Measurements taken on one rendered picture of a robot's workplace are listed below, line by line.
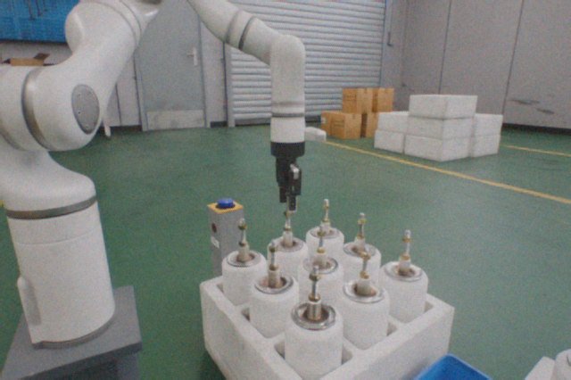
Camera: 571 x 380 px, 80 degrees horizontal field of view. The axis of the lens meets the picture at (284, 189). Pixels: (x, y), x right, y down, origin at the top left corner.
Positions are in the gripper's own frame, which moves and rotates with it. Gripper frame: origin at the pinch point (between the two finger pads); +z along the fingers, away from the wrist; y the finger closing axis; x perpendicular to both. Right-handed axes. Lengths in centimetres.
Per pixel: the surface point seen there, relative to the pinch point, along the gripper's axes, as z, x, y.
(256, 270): 11.6, -9.0, 8.5
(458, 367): 25.5, 25.5, 29.2
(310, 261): 10.6, 2.6, 9.6
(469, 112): -4, 210, -179
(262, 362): 19.1, -11.1, 25.5
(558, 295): 36, 84, 5
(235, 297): 17.5, -13.4, 8.3
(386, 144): 29, 165, -233
